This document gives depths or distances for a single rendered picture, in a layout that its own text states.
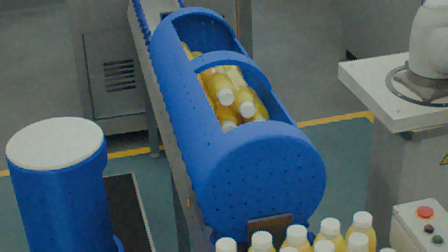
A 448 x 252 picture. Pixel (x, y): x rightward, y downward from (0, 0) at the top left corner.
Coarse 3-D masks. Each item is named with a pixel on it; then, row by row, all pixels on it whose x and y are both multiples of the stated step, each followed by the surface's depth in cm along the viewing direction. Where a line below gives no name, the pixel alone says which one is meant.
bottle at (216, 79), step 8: (208, 72) 169; (216, 72) 167; (224, 72) 168; (208, 80) 167; (216, 80) 164; (224, 80) 164; (208, 88) 166; (216, 88) 163; (224, 88) 162; (232, 88) 164; (216, 96) 163
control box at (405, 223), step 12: (408, 204) 128; (420, 204) 128; (432, 204) 127; (396, 216) 127; (408, 216) 124; (420, 216) 124; (432, 216) 124; (444, 216) 124; (396, 228) 127; (408, 228) 122; (420, 228) 121; (444, 228) 120; (396, 240) 128; (408, 240) 122; (420, 240) 118; (444, 240) 117
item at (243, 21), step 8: (240, 0) 266; (248, 0) 266; (240, 8) 267; (248, 8) 268; (240, 16) 269; (248, 16) 270; (240, 24) 271; (248, 24) 272; (240, 32) 273; (248, 32) 273; (240, 40) 274; (248, 40) 275; (248, 48) 277
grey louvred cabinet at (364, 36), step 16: (352, 0) 435; (368, 0) 410; (384, 0) 388; (400, 0) 368; (416, 0) 350; (352, 16) 440; (368, 16) 415; (384, 16) 392; (400, 16) 372; (352, 32) 445; (368, 32) 419; (384, 32) 396; (400, 32) 375; (352, 48) 450; (368, 48) 424; (384, 48) 400; (400, 48) 379
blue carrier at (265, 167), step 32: (160, 32) 197; (192, 32) 207; (224, 32) 209; (160, 64) 185; (192, 64) 166; (224, 64) 164; (256, 64) 172; (192, 96) 154; (192, 128) 145; (256, 128) 131; (288, 128) 134; (192, 160) 140; (224, 160) 129; (256, 160) 131; (288, 160) 133; (320, 160) 135; (224, 192) 133; (256, 192) 135; (288, 192) 137; (320, 192) 139; (224, 224) 137
